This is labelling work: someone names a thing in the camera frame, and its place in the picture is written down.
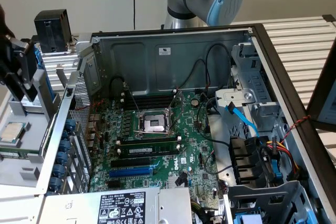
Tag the long blue expansion slot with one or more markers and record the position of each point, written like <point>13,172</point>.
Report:
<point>131,173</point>

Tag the silver power supply Dell label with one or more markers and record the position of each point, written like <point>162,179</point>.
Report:
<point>118,208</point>

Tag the grey parts rack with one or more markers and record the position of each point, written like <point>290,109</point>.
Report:
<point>15,161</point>

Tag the short black expansion slot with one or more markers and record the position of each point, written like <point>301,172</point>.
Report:
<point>116,184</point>

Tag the dark framed panel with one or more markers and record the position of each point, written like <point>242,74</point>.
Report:
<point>317,98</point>

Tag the open silver PC case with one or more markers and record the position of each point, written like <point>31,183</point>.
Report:
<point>183,66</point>

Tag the hard disk blue caddy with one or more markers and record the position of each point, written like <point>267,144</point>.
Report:
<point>39,58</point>

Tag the blue plastic bay lever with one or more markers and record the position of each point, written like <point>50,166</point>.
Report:
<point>276,166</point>

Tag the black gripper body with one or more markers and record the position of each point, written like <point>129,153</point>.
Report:
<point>5,24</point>

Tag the silver drive bracket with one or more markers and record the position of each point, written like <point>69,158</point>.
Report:
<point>236,95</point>

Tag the black table end cap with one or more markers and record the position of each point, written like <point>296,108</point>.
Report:
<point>329,18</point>

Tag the silver rear port block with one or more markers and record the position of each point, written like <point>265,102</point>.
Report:
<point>93,132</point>
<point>95,119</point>

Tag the round coin battery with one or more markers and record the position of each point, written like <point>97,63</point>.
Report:
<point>194,102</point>

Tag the silver disk bay cage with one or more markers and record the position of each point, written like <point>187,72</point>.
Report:
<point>262,195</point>

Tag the silver CPU chip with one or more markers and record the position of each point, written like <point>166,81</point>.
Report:
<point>11,132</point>

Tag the blue plastic slot latch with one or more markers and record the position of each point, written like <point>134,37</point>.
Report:
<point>56,183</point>
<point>65,145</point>
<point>63,156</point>
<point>70,125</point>
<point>61,170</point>

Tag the blue plastic tab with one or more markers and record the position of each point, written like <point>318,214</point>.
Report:
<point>246,220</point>

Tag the silver chipset heat sink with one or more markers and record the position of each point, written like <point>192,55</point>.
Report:
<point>172,182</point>

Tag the green Dell motherboard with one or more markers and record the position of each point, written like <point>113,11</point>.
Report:
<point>189,134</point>

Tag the white case sticker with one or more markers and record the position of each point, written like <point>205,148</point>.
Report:
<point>164,51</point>

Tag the black plastic fan duct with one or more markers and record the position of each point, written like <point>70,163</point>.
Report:
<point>244,155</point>

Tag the long black expansion slot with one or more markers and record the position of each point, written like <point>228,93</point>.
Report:
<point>131,162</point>

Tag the silver CPU socket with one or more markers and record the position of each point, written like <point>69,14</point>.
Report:
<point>153,124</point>

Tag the thin metal locking lever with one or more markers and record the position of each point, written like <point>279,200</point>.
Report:
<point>147,131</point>
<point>132,99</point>

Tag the black intrusion switch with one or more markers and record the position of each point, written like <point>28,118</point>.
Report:
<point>69,92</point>

